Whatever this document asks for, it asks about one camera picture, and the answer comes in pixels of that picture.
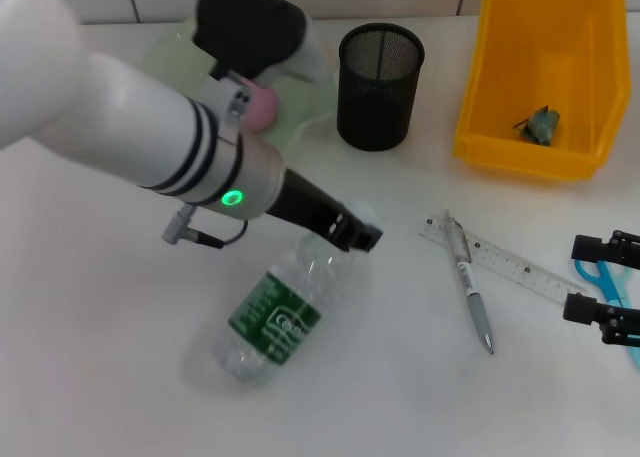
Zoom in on green glass fruit plate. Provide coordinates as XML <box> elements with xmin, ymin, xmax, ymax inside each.
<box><xmin>141</xmin><ymin>16</ymin><xmax>341</xmax><ymax>151</ymax></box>

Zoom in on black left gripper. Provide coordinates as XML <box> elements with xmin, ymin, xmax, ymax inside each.
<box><xmin>267</xmin><ymin>169</ymin><xmax>385</xmax><ymax>253</ymax></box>

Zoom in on yellow plastic bin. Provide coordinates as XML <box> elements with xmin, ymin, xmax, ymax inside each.
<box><xmin>452</xmin><ymin>0</ymin><xmax>631</xmax><ymax>183</ymax></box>

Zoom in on blue teal scissors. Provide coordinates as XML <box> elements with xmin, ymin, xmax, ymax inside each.
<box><xmin>573</xmin><ymin>257</ymin><xmax>640</xmax><ymax>371</ymax></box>

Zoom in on clear grey ballpoint pen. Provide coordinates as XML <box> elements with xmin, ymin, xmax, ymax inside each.
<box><xmin>444</xmin><ymin>209</ymin><xmax>498</xmax><ymax>356</ymax></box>

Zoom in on clear water bottle green label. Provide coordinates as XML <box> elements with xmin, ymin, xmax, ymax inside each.
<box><xmin>212</xmin><ymin>201</ymin><xmax>384</xmax><ymax>387</ymax></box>

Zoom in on transparent plastic ruler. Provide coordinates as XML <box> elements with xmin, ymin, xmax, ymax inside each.
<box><xmin>418</xmin><ymin>215</ymin><xmax>587</xmax><ymax>306</ymax></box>

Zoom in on black mesh pen holder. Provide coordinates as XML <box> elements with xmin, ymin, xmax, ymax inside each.
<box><xmin>337</xmin><ymin>22</ymin><xmax>427</xmax><ymax>153</ymax></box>

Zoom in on green plastic wrapper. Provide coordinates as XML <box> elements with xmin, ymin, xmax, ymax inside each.
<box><xmin>512</xmin><ymin>105</ymin><xmax>562</xmax><ymax>147</ymax></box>

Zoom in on pink peach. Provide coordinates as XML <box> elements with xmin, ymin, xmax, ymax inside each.
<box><xmin>243</xmin><ymin>79</ymin><xmax>279</xmax><ymax>131</ymax></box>

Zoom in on left gripper connector cable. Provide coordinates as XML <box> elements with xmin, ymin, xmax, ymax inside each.
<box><xmin>160</xmin><ymin>204</ymin><xmax>251</xmax><ymax>251</ymax></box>

